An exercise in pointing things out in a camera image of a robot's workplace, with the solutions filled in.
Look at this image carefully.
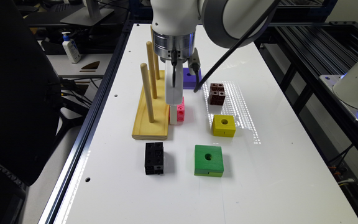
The pink linking cube block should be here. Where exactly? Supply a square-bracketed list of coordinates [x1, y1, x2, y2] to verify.
[177, 98, 185, 122]

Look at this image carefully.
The front wooden peg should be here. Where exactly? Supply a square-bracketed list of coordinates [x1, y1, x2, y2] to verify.
[140, 63, 155, 123]

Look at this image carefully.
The rear wooden peg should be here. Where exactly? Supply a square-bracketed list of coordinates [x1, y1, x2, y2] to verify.
[150, 26, 160, 80]

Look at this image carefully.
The wooden peg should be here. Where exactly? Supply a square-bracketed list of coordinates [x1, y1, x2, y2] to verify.
[140, 63, 155, 123]
[150, 26, 160, 80]
[146, 41, 157, 99]

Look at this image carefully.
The blue wooden block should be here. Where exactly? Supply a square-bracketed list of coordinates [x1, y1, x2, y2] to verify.
[183, 68, 196, 90]

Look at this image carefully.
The silver monitor stand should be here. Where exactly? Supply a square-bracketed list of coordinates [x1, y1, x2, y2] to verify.
[60, 0, 114, 26]

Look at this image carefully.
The black linking cube block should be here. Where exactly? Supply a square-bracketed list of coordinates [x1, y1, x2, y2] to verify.
[144, 142, 164, 175]

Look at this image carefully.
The brown linking cube block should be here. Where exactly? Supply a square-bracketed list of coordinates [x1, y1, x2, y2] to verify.
[208, 83, 226, 106]

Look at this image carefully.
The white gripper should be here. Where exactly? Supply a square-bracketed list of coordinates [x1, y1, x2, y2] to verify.
[165, 59, 183, 125]

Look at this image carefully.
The green wooden block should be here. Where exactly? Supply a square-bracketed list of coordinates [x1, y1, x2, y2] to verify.
[194, 145, 224, 177]

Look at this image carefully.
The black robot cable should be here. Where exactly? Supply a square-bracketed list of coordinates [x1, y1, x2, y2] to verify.
[193, 0, 282, 93]

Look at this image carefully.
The white lotion pump bottle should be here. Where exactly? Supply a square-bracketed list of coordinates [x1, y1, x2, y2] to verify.
[62, 32, 81, 63]

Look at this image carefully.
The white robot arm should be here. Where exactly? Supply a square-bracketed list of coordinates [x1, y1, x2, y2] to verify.
[151, 0, 280, 124]

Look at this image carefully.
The black office chair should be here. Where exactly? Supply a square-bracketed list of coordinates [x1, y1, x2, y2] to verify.
[0, 1, 62, 185]

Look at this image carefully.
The middle wooden peg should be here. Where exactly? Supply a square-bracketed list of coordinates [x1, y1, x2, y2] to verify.
[146, 41, 157, 99]

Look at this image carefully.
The yellow wooden block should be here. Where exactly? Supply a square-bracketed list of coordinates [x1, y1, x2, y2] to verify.
[212, 114, 236, 138]

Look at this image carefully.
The black aluminium frame rack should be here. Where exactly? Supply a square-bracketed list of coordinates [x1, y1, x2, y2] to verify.
[255, 21, 358, 175]

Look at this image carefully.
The wooden peg board base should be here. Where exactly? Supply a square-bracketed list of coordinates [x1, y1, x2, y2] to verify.
[131, 70, 170, 141]

